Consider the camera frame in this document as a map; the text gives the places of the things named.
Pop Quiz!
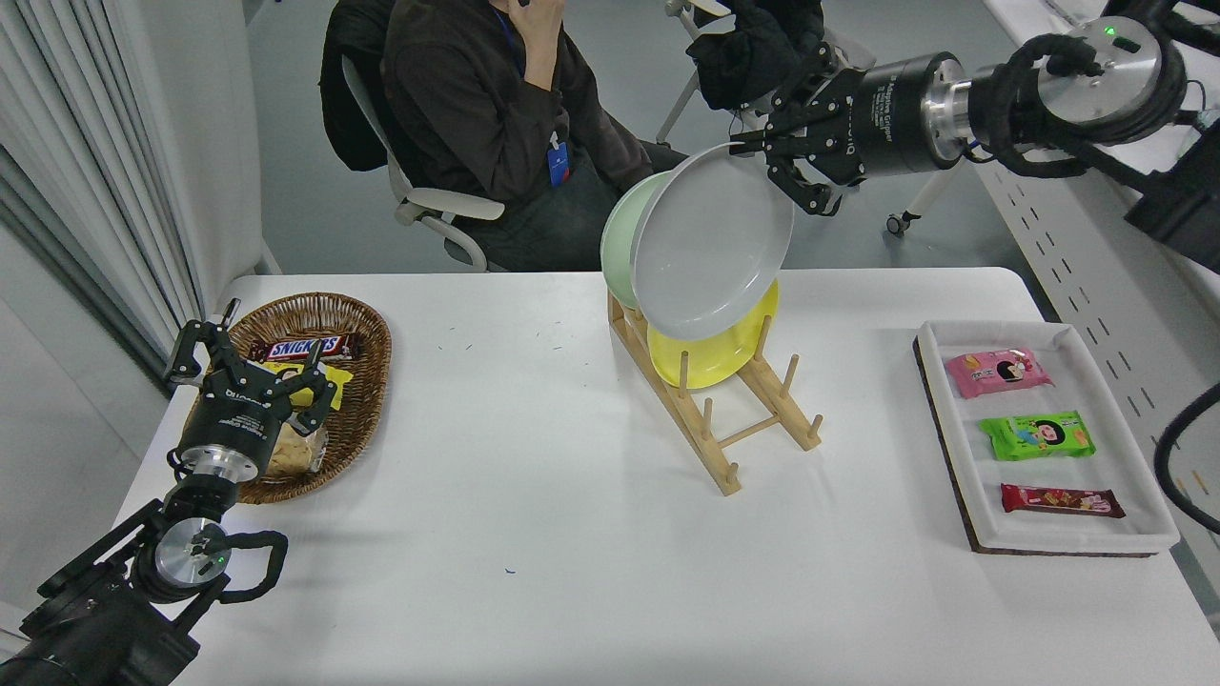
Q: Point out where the brown wicker basket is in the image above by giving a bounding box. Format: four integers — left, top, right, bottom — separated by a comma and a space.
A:
195, 293, 394, 505

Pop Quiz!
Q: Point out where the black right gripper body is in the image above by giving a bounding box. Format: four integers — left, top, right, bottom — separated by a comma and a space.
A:
835, 51, 942, 182

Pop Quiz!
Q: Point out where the Snickers chocolate bar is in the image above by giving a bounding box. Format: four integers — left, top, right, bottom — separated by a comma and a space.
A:
250, 333, 365, 363

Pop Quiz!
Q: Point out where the white office chair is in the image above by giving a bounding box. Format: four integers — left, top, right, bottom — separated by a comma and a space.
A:
341, 55, 506, 272

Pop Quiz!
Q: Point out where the person's hand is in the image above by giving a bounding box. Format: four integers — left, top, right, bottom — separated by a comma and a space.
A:
513, 0, 565, 72

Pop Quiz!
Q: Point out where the wooden plate rack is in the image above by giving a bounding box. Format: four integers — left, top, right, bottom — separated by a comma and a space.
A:
607, 291, 824, 496

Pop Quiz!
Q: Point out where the yellow snack packet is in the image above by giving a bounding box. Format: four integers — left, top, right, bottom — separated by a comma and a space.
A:
259, 360, 356, 411

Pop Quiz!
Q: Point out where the pale green plate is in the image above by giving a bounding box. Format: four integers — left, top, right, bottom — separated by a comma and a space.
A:
600, 170, 673, 311

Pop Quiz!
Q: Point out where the grey plate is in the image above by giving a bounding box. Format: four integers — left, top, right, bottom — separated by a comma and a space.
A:
629, 143, 795, 342

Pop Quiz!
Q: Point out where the black jacket on grey chair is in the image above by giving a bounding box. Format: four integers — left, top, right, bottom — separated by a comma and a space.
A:
686, 0, 828, 111

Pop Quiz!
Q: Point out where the clear bag of crackers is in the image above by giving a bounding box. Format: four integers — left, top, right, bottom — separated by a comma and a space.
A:
265, 419, 330, 477

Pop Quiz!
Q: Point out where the person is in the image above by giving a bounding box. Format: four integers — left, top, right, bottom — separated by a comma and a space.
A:
381, 0, 687, 272

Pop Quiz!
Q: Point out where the white curtain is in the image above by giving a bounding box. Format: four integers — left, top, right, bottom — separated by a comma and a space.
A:
0, 0, 206, 382

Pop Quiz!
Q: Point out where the red snack bar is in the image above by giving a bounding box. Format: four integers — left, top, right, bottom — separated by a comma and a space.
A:
1001, 483, 1128, 519

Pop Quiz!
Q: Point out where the blue lanyard with badge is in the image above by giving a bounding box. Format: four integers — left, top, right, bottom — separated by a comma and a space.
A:
496, 10, 571, 189

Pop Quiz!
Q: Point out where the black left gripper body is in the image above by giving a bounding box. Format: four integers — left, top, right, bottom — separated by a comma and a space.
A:
183, 377, 293, 464

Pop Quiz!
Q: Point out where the pink snack packet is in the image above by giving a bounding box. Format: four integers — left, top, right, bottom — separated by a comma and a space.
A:
944, 347, 1055, 400

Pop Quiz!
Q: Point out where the yellow plate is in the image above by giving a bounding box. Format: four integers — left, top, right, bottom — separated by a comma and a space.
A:
646, 278, 781, 390

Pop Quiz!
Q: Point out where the white rectangular tray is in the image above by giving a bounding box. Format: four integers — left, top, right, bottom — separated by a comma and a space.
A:
915, 320, 1183, 556

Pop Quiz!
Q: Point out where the green snack packet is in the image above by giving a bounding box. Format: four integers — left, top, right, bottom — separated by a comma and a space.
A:
979, 411, 1097, 463

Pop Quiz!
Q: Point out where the grey chair with castors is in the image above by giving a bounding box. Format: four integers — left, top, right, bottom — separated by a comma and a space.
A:
656, 0, 878, 192

